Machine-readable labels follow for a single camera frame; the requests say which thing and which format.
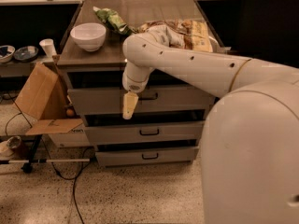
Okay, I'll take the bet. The grey drawer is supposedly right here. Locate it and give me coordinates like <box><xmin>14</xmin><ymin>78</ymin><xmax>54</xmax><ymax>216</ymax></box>
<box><xmin>95</xmin><ymin>147</ymin><xmax>199</xmax><ymax>167</ymax></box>
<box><xmin>68</xmin><ymin>85</ymin><xmax>215</xmax><ymax>115</ymax></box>
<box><xmin>85</xmin><ymin>121</ymin><xmax>204</xmax><ymax>145</ymax></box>

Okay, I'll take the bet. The grey top drawer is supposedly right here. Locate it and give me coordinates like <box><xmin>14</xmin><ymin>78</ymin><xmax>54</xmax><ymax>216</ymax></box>
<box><xmin>68</xmin><ymin>85</ymin><xmax>215</xmax><ymax>115</ymax></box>

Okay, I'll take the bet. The black cable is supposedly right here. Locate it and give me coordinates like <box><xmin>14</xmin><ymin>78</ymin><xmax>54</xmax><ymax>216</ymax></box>
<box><xmin>0</xmin><ymin>91</ymin><xmax>93</xmax><ymax>224</ymax></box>

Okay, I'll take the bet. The brown cup on floor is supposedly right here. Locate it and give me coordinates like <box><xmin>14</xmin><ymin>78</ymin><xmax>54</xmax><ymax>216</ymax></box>
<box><xmin>0</xmin><ymin>136</ymin><xmax>28</xmax><ymax>159</ymax></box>

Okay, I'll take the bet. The grey bottom drawer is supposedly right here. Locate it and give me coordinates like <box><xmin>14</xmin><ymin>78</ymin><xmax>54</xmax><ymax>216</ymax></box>
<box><xmin>95</xmin><ymin>147</ymin><xmax>199</xmax><ymax>167</ymax></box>

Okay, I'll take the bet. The grey drawer cabinet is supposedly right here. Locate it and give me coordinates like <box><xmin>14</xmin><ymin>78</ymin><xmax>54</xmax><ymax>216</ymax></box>
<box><xmin>56</xmin><ymin>0</ymin><xmax>225</xmax><ymax>168</ymax></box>

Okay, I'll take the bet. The brown and white snack bag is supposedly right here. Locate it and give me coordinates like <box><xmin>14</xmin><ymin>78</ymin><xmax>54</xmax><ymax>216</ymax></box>
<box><xmin>137</xmin><ymin>19</ymin><xmax>213</xmax><ymax>52</ymax></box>

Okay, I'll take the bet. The brown cardboard box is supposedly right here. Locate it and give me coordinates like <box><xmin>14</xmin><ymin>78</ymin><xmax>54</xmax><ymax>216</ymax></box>
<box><xmin>15</xmin><ymin>63</ymin><xmax>82</xmax><ymax>135</ymax></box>

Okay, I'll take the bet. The black office chair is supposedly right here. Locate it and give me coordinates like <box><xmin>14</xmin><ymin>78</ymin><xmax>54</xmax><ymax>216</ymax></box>
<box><xmin>234</xmin><ymin>0</ymin><xmax>299</xmax><ymax>68</ymax></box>

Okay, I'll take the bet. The white and blue bowl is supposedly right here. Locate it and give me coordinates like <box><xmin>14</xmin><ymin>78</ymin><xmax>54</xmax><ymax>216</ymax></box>
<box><xmin>0</xmin><ymin>45</ymin><xmax>15</xmax><ymax>63</ymax></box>

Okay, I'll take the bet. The grey middle drawer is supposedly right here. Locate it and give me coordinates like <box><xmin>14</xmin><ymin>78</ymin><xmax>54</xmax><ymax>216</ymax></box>
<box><xmin>85</xmin><ymin>121</ymin><xmax>204</xmax><ymax>145</ymax></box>

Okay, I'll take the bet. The white paper cup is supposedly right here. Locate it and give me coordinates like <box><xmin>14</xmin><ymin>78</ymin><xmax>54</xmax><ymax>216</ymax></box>
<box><xmin>39</xmin><ymin>38</ymin><xmax>57</xmax><ymax>58</ymax></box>

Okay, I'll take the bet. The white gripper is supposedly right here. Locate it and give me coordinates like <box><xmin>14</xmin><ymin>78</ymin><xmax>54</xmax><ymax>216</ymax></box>
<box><xmin>122</xmin><ymin>62</ymin><xmax>153</xmax><ymax>119</ymax></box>

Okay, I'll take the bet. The green chip bag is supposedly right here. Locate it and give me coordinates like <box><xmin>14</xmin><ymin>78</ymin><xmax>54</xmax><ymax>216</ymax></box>
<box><xmin>93</xmin><ymin>7</ymin><xmax>137</xmax><ymax>36</ymax></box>

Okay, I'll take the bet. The dark blue bowl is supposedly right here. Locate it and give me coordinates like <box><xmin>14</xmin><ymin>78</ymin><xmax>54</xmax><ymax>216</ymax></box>
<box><xmin>13</xmin><ymin>46</ymin><xmax>39</xmax><ymax>63</ymax></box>

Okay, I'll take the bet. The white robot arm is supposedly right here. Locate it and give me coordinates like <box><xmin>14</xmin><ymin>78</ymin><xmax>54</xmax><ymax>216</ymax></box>
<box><xmin>123</xmin><ymin>32</ymin><xmax>299</xmax><ymax>224</ymax></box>

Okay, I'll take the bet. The low side shelf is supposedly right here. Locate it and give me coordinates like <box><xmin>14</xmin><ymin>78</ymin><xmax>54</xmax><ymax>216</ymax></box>
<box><xmin>0</xmin><ymin>56</ymin><xmax>54</xmax><ymax>77</ymax></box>

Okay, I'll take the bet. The black and white floor stand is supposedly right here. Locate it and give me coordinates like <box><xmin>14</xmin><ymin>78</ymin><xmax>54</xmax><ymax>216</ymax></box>
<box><xmin>0</xmin><ymin>135</ymin><xmax>92</xmax><ymax>174</ymax></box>

